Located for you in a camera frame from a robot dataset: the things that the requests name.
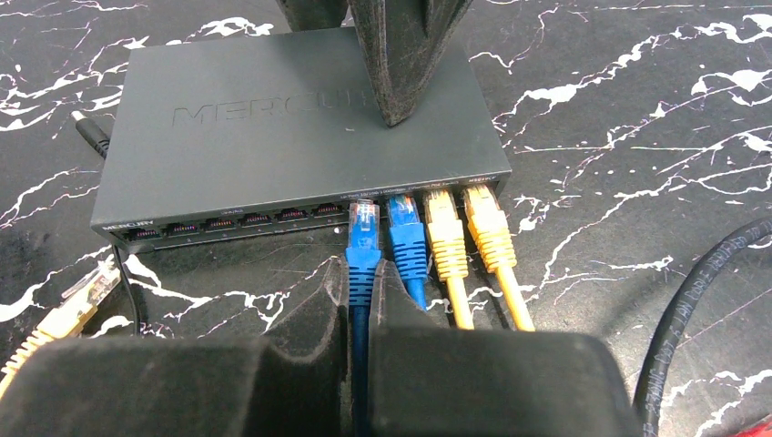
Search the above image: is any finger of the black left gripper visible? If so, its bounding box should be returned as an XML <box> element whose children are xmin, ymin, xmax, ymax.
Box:
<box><xmin>277</xmin><ymin>0</ymin><xmax>348</xmax><ymax>32</ymax></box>
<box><xmin>348</xmin><ymin>0</ymin><xmax>472</xmax><ymax>127</ymax></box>

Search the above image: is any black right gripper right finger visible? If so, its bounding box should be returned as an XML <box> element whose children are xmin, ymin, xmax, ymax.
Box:
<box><xmin>368</xmin><ymin>260</ymin><xmax>640</xmax><ymax>436</ymax></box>

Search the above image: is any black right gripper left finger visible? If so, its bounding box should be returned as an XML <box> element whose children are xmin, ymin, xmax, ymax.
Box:
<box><xmin>1</xmin><ymin>258</ymin><xmax>349</xmax><ymax>436</ymax></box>

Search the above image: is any black network switch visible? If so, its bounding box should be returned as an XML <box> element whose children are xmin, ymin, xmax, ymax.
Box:
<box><xmin>90</xmin><ymin>27</ymin><xmax>512</xmax><ymax>253</ymax></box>

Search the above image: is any thick black ethernet cable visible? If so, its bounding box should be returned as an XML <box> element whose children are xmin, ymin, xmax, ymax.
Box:
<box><xmin>632</xmin><ymin>217</ymin><xmax>772</xmax><ymax>437</ymax></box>

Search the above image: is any thin black power cable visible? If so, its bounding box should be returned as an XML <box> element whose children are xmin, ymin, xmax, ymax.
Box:
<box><xmin>71</xmin><ymin>110</ymin><xmax>143</xmax><ymax>336</ymax></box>

